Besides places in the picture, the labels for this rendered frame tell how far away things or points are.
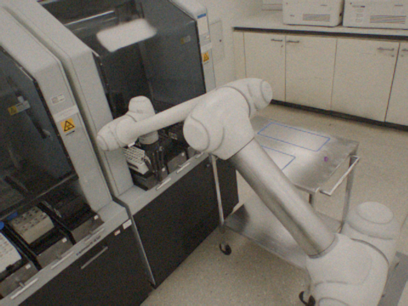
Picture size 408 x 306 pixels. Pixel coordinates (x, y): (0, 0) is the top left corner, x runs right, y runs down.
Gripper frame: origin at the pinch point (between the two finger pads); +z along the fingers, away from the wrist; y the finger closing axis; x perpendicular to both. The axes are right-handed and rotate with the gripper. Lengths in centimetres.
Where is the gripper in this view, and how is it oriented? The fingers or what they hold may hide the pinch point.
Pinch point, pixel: (158, 175)
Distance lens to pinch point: 165.0
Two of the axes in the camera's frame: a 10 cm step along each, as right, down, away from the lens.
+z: 1.3, 8.3, 5.4
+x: 7.6, 2.7, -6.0
